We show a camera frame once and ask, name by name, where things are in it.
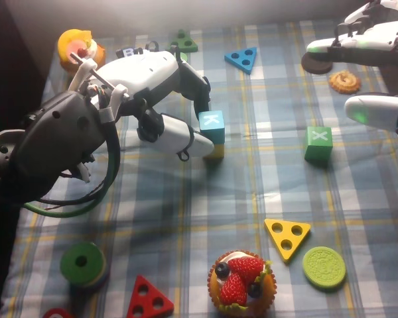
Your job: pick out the green sandwich cookie toy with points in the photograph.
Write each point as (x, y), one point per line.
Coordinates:
(324, 269)

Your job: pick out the golden swirl butter cookie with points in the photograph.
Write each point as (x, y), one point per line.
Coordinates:
(345, 83)

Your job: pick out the teal cube block letter K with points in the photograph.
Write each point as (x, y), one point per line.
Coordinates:
(212, 127)

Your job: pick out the orange toy cupcake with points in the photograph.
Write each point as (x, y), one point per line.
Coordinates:
(74, 46)

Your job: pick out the blue plaid tablecloth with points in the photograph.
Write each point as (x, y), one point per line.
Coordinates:
(192, 205)

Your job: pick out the blue cylinder block letter R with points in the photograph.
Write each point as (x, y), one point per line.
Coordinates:
(128, 52)

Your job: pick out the green cylinder block minus sign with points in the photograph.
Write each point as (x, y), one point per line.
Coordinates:
(183, 57)

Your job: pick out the red triangle block three holes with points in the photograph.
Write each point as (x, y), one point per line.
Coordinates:
(149, 301)

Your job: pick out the blue triangle block three holes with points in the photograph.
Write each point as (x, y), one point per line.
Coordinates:
(242, 61)

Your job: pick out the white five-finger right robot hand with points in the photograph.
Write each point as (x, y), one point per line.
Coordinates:
(378, 36)

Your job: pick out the yellow triangle block three holes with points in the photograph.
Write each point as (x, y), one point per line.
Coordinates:
(287, 233)

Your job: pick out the yellow cube block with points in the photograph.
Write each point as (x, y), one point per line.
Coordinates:
(217, 150)

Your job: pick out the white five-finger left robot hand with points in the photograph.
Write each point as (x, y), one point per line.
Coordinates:
(142, 69)

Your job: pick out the dark chocolate round cookie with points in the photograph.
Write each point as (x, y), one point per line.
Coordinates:
(318, 68)

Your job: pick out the green triangle block three holes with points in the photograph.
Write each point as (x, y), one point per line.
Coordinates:
(187, 44)

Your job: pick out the strawberry fruit tart toy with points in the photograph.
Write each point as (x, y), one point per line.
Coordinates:
(240, 281)

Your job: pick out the green cube block letter X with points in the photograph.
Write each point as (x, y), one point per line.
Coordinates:
(318, 147)

